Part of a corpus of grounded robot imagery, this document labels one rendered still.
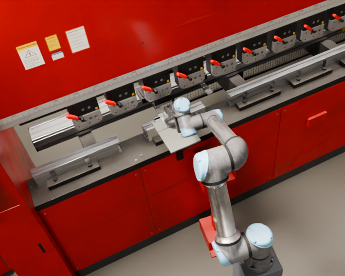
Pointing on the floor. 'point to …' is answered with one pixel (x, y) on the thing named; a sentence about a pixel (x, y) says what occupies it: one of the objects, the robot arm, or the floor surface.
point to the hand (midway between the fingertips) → (171, 120)
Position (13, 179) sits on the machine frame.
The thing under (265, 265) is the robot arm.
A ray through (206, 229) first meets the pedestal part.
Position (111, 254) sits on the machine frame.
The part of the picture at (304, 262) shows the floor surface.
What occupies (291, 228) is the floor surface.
